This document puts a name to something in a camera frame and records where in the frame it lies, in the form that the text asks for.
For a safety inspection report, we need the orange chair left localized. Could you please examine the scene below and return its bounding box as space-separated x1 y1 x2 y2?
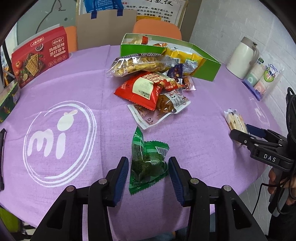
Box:
65 26 78 53

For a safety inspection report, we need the red cracker box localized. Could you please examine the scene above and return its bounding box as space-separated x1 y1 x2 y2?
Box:
11 26 69 88

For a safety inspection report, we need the blue tote bag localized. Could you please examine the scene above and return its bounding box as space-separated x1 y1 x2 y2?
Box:
84 0 124 19

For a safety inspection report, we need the green pea packet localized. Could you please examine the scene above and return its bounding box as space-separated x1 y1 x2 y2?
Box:
129 127 170 195

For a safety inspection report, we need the orange chair right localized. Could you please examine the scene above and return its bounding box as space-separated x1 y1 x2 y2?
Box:
132 19 182 40

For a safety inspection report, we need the chocolate chip cookie packet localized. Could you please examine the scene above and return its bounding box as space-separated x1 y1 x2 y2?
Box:
224 108 248 133

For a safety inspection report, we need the paper cup pack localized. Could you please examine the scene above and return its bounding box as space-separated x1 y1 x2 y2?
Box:
242 53 285 101

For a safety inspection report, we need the orange chair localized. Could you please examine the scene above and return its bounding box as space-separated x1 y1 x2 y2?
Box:
65 26 78 53
132 19 182 40

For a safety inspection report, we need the green snack box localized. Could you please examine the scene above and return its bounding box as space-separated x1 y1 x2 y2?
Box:
120 33 221 81

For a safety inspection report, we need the brown cardboard sheet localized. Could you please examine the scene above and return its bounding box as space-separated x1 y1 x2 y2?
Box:
76 9 137 50

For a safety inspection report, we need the clear pastry packet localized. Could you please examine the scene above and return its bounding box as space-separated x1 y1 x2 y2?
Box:
128 36 149 45

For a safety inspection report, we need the small purple nut packet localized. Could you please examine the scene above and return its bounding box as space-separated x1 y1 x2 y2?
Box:
167 63 184 84

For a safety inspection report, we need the small red sausage packet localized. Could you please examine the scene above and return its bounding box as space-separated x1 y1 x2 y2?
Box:
182 75 196 91

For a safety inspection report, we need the wall poster chinese text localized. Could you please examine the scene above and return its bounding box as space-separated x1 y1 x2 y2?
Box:
121 0 189 28

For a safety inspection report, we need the black smartphone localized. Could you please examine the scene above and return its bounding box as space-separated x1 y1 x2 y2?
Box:
0 128 6 191

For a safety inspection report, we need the red biscuit packet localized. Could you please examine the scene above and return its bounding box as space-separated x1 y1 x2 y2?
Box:
114 71 182 111

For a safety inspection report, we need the white spicy tofu packet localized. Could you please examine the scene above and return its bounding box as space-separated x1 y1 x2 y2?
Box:
127 89 191 130

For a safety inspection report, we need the person right hand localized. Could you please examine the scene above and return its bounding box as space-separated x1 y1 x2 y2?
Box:
267 167 296 207

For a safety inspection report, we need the white thermos jug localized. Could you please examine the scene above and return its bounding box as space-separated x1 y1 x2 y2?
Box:
226 37 259 79

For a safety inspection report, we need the yellow chip bag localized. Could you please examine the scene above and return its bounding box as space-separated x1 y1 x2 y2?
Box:
162 48 207 76

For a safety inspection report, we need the clear twisted snack bag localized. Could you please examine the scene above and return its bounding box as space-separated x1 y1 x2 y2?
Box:
107 53 176 77

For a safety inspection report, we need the orange clear peanut packet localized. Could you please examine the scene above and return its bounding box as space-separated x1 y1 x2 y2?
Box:
153 43 169 48

